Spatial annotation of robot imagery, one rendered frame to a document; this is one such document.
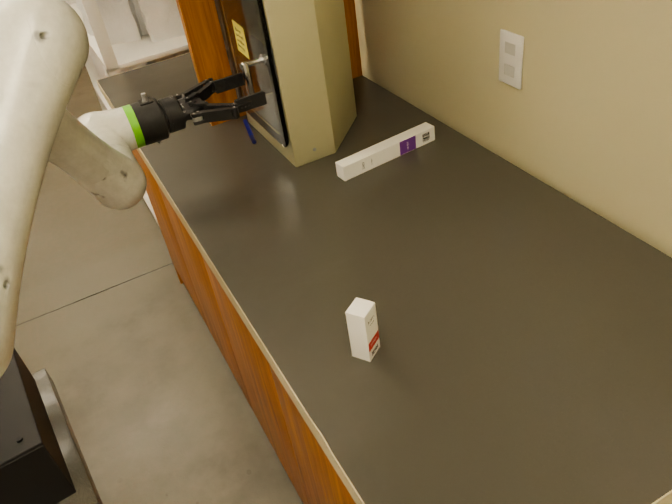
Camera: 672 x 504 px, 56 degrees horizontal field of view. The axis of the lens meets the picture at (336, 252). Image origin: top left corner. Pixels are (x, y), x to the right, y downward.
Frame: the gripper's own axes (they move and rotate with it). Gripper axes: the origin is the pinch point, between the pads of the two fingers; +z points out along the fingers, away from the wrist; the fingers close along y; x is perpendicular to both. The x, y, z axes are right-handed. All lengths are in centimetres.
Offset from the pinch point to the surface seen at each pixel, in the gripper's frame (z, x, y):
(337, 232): 1.3, 20.4, -35.0
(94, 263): -52, 115, 134
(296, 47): 11.0, -7.9, -5.2
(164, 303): -31, 115, 85
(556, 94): 49, 2, -45
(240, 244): -17.0, 20.5, -26.1
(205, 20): 2.1, -7.5, 31.8
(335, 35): 24.3, -4.9, 2.4
